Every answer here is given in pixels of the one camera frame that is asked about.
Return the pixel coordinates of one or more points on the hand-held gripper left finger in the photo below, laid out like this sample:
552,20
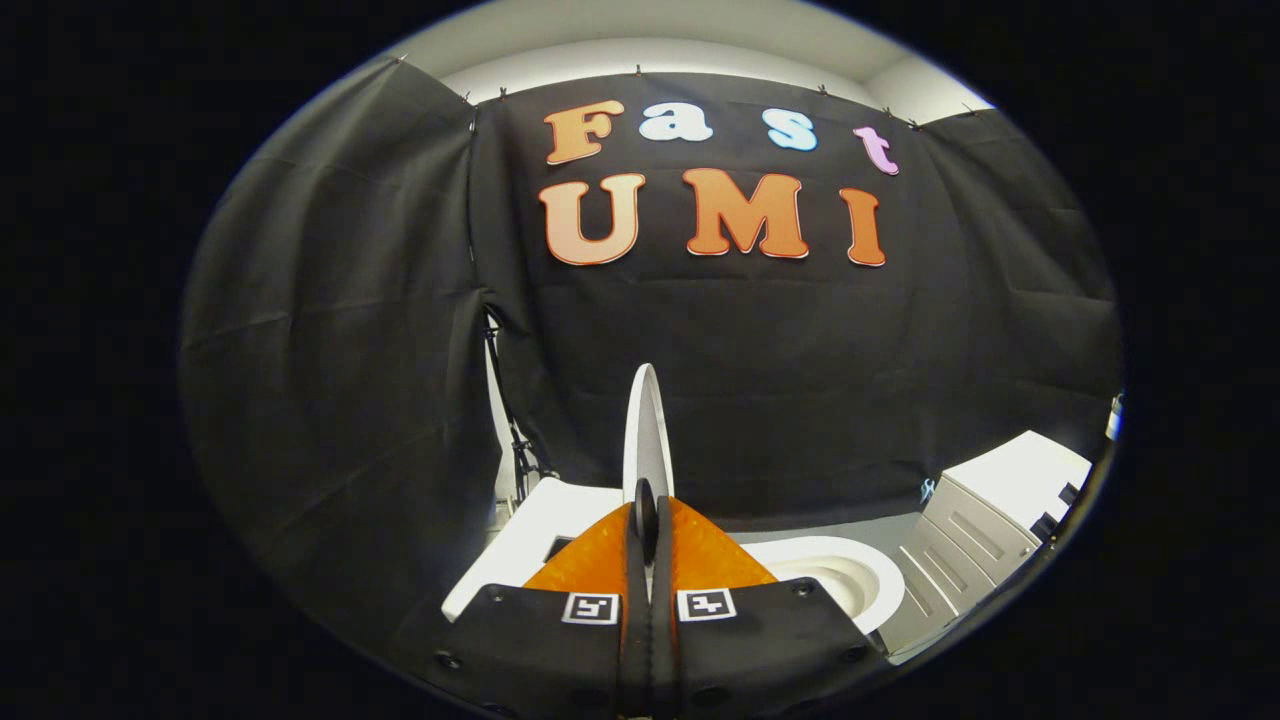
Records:
540,650

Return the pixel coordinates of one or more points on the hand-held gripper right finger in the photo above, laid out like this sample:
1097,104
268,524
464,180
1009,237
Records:
770,650

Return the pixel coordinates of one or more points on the white toilet lid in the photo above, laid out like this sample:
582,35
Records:
645,430

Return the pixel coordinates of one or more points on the black backdrop stand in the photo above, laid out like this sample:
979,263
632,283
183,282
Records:
517,440

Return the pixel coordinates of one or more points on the black backdrop cloth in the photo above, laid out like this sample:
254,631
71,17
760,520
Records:
760,380

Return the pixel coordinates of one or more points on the white drawer cabinet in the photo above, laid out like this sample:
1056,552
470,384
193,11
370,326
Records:
1010,475

